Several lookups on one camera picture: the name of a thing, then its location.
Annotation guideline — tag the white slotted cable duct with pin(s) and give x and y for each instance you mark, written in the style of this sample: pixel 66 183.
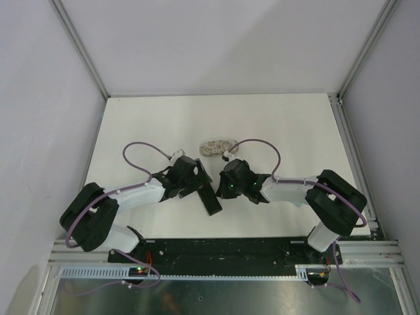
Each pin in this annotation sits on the white slotted cable duct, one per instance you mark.
pixel 133 273

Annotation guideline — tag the aluminium corner post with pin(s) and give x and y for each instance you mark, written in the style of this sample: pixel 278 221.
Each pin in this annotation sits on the aluminium corner post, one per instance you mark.
pixel 378 27
pixel 77 43

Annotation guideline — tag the black rectangular glasses case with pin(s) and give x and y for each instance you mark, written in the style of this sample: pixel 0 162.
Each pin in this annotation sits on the black rectangular glasses case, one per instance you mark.
pixel 209 199

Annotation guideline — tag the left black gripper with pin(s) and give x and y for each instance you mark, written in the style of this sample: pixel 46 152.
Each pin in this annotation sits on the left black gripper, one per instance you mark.
pixel 198 180

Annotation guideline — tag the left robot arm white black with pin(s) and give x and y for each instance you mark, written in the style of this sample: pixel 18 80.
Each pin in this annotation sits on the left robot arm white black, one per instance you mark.
pixel 89 219

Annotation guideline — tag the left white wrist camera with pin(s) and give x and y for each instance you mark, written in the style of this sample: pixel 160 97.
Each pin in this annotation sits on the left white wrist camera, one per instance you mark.
pixel 176 155

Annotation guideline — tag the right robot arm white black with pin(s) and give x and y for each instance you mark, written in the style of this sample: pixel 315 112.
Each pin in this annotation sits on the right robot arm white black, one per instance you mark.
pixel 337 203

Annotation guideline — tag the left aluminium corner post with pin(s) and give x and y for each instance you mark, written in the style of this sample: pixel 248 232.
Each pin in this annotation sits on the left aluminium corner post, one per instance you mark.
pixel 77 43

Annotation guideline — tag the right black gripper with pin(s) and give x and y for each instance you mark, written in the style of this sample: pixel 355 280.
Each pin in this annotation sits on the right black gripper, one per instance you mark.
pixel 222 191

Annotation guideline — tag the right aluminium corner post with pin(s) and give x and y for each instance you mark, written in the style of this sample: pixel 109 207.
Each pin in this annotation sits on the right aluminium corner post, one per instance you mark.
pixel 378 27

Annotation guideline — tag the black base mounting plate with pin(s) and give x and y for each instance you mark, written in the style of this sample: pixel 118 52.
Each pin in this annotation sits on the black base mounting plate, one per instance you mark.
pixel 237 256

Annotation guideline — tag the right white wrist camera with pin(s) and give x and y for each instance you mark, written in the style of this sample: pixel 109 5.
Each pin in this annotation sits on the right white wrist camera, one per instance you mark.
pixel 227 156

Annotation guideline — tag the patterned glasses case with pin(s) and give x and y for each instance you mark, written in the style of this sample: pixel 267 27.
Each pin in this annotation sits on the patterned glasses case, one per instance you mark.
pixel 216 147

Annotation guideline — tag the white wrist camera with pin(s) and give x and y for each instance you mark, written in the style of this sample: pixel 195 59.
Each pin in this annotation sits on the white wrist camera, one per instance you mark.
pixel 176 155
pixel 227 156

